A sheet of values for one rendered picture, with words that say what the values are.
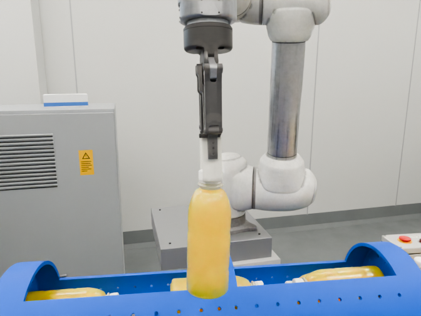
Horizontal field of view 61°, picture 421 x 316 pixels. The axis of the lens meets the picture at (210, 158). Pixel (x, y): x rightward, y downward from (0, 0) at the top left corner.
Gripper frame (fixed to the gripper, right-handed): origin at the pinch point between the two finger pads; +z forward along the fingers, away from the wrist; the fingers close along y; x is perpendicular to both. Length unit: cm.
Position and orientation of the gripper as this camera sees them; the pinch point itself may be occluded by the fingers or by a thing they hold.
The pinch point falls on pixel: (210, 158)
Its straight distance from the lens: 57.1
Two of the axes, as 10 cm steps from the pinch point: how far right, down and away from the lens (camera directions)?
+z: 0.2, 9.9, 1.3
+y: 1.0, 1.3, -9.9
